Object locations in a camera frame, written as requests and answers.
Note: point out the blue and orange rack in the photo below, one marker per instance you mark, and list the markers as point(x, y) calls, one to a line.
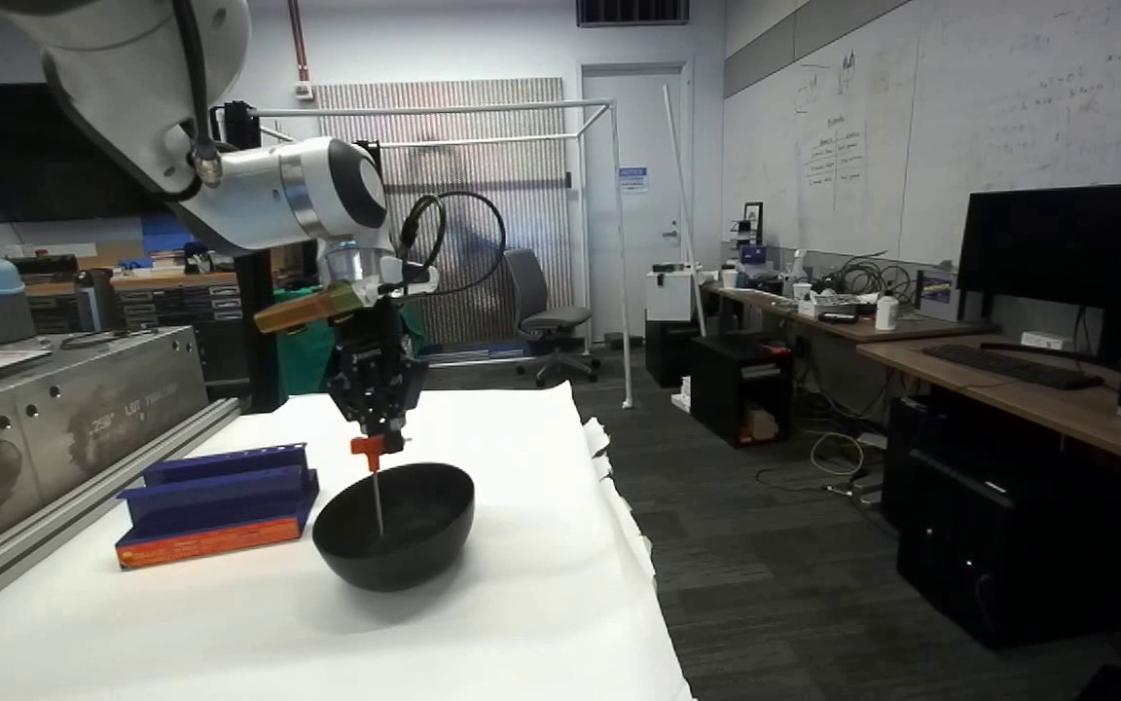
point(215, 505)

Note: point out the black cabinet under desk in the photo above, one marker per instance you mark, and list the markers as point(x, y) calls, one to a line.
point(1007, 526)

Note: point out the grey office chair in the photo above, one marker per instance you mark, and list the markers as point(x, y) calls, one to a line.
point(551, 333)

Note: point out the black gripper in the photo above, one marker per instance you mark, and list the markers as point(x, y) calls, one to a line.
point(373, 373)

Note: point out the white pipe frame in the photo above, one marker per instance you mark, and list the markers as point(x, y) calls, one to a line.
point(464, 187)

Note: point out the black computer monitor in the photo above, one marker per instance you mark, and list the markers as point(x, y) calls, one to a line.
point(1055, 242)

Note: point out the black computer tower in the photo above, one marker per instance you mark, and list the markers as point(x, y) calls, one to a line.
point(741, 386)

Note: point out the white door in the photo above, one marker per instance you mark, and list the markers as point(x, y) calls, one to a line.
point(631, 187)

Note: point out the black keyboard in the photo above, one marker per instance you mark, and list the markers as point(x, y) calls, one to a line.
point(1013, 369)

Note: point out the green cloth covered table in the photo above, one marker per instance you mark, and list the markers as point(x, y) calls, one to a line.
point(309, 356)

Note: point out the metal tool with orange handle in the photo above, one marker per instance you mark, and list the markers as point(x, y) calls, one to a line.
point(373, 453)

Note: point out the wooden desk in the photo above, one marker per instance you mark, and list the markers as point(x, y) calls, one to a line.
point(910, 348)

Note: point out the metal rail machine base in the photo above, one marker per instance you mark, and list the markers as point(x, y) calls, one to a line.
point(84, 420)

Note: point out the wall mounted black screen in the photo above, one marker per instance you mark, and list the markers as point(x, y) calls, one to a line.
point(52, 173)

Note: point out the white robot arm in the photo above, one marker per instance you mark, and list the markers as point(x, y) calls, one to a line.
point(142, 82)

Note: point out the black bowl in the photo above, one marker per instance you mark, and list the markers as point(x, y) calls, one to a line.
point(429, 513)

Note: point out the black vertical post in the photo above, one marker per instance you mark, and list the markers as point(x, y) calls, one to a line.
point(256, 281)

